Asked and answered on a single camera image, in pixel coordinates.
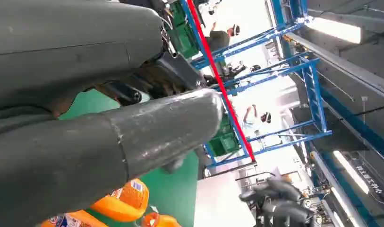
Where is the green plastic crate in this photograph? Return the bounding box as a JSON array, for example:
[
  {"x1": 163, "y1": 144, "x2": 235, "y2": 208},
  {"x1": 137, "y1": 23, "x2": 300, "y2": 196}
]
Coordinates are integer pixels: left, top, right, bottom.
[
  {"x1": 166, "y1": 0, "x2": 200, "y2": 59},
  {"x1": 207, "y1": 115, "x2": 241, "y2": 157}
]

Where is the green table mat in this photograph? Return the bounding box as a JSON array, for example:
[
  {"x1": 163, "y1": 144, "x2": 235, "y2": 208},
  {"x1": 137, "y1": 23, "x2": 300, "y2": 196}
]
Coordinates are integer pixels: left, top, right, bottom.
[{"x1": 59, "y1": 89, "x2": 200, "y2": 227}]

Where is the red pole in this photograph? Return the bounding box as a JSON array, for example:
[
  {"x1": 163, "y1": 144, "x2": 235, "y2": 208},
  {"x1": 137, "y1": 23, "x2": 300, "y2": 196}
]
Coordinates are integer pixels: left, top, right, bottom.
[{"x1": 186, "y1": 0, "x2": 256, "y2": 163}]

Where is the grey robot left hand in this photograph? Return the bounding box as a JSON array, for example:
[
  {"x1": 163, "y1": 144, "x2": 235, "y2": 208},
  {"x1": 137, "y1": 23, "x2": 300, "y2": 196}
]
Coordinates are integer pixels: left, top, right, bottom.
[{"x1": 0, "y1": 0, "x2": 224, "y2": 227}]

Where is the blue metal rack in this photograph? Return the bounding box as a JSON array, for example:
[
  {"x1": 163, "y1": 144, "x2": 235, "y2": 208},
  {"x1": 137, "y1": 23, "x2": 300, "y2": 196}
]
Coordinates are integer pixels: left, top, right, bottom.
[{"x1": 179, "y1": 0, "x2": 333, "y2": 169}]

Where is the dark machine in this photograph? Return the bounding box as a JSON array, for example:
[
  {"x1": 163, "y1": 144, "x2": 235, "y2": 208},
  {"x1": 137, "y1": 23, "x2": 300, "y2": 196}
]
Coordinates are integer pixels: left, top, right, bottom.
[{"x1": 206, "y1": 61, "x2": 262, "y2": 87}]

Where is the orange drink bottle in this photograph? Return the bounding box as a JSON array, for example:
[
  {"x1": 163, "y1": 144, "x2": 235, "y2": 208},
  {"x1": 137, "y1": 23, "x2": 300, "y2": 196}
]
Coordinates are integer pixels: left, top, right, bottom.
[
  {"x1": 90, "y1": 178, "x2": 150, "y2": 223},
  {"x1": 40, "y1": 210, "x2": 109, "y2": 227},
  {"x1": 141, "y1": 212, "x2": 182, "y2": 227}
]

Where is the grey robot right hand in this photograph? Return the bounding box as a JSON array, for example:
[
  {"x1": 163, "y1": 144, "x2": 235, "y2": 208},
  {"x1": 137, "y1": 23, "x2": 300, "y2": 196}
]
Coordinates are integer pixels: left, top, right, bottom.
[{"x1": 239, "y1": 177, "x2": 315, "y2": 227}]

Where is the person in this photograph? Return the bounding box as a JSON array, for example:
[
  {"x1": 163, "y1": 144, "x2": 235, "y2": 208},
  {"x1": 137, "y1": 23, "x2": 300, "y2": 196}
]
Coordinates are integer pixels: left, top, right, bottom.
[
  {"x1": 241, "y1": 104, "x2": 273, "y2": 133},
  {"x1": 206, "y1": 22, "x2": 241, "y2": 53}
]

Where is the ceiling light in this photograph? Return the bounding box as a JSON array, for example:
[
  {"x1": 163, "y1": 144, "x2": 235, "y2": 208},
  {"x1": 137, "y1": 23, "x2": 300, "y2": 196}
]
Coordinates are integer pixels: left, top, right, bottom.
[
  {"x1": 332, "y1": 149, "x2": 371, "y2": 195},
  {"x1": 304, "y1": 16, "x2": 362, "y2": 44}
]

